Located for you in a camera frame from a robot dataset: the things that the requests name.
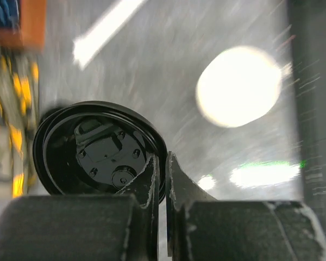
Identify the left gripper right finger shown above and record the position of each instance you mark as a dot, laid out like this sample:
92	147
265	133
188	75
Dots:
200	227

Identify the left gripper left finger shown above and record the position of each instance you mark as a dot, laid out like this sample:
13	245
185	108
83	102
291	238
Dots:
121	226

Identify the black plastic cup lid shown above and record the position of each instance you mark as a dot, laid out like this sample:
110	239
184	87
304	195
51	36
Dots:
93	147

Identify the single brown paper cup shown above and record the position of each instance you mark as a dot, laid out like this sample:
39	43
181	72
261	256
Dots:
239	86

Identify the white wrapped straw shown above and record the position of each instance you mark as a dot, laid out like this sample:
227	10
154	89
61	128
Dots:
87	45

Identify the camouflage folded cloth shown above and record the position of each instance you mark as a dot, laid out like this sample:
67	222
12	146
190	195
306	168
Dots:
19	119

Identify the orange compartment tray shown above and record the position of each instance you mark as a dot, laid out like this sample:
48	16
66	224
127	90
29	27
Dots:
31	27

